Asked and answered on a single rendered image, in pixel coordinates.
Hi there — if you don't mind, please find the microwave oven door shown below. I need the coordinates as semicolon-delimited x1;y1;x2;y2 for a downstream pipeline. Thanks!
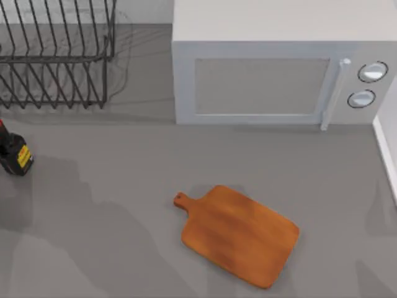
172;41;339;126

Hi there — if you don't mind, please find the wooden cutting board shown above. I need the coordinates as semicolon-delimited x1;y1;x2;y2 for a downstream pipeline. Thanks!
173;184;300;290

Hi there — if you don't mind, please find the pale microwave oven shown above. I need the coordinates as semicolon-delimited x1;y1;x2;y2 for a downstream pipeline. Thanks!
171;0;397;132

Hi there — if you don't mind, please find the smaller microwave knob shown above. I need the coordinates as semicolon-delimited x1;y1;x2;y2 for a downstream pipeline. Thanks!
347;89;377;109

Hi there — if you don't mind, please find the larger microwave knob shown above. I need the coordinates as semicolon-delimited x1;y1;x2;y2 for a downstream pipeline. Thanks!
357;61;390;83

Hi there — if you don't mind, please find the dark wire dish rack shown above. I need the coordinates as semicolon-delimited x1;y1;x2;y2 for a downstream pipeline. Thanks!
0;0;118;110

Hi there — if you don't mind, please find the pale microwave door handle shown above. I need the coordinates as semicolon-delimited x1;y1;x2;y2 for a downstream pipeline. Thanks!
319;58;352;132

